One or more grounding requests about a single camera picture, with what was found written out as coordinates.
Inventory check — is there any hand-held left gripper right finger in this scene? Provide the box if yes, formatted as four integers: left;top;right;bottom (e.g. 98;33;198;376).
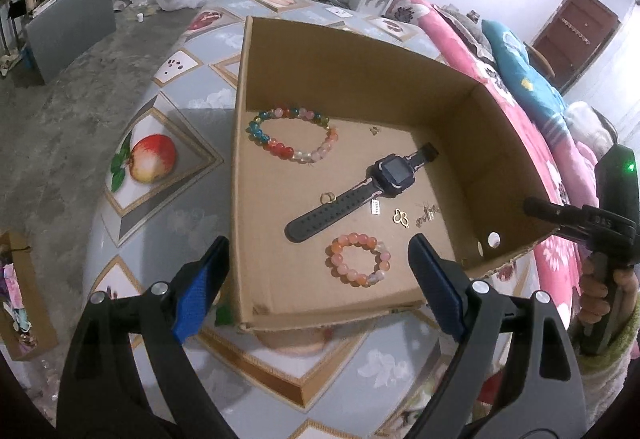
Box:
404;233;587;439

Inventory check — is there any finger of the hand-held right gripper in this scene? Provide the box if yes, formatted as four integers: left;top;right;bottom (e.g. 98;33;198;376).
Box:
523;196;589;241

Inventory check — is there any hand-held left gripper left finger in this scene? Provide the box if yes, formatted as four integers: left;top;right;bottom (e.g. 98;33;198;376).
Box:
56;234;231;439

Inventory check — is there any pink orange bead bracelet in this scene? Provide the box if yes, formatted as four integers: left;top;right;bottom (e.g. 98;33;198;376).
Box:
329;232;391;288

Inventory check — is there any black purple smart watch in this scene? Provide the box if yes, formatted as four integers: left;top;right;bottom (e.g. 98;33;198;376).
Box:
284;143;440;241

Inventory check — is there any multicoloured bead bracelet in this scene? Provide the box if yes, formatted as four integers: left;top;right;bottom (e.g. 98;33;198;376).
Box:
246;106;340;165

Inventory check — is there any brown cardboard box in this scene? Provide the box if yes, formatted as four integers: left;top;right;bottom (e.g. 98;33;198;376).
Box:
229;16;574;333

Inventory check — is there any person's right forearm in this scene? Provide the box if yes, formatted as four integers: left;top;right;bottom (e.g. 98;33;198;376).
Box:
564;294;640;401

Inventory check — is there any person's right hand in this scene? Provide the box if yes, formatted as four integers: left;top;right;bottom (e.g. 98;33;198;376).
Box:
577;266;640;336

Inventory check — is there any white cloth bundle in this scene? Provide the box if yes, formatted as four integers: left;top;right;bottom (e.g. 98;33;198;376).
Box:
566;101;617;160

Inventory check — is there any teal patterned pillow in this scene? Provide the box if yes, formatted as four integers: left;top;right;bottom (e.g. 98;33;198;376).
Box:
481;19;572;140

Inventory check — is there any wooden chair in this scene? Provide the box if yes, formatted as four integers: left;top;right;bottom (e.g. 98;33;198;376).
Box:
524;41;557;80

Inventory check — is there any small cardboard box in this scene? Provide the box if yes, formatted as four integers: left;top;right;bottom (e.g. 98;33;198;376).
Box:
0;231;59;363

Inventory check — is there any brown wooden door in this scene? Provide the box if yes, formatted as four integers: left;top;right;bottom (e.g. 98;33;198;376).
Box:
529;0;622;96

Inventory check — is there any pink floral blanket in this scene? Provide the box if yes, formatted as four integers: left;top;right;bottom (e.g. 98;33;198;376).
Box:
384;0;602;321

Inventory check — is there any grey lace pillow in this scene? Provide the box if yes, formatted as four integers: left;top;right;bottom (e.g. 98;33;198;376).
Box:
439;4;497;56

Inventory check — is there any grey box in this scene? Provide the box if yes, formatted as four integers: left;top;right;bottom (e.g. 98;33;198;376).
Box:
24;0;118;86

